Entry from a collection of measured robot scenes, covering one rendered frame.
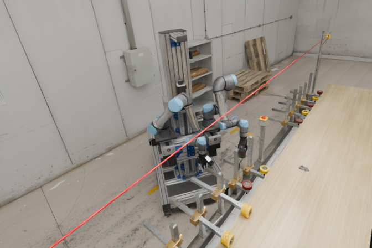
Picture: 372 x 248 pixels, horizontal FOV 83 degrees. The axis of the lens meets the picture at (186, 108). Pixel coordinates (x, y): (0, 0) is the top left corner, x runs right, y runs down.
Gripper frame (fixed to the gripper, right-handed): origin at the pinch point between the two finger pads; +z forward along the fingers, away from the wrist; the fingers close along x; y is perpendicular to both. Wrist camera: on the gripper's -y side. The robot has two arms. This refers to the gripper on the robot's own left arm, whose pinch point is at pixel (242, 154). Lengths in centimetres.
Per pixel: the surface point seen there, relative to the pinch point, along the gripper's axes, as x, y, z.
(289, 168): -40.4, -7.4, 1.8
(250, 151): -7.5, -5.7, -9.0
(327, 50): -203, 736, 60
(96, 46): 232, 92, -88
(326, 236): -59, -64, 2
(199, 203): 18, -76, -14
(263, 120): -15.8, 17.0, -29.0
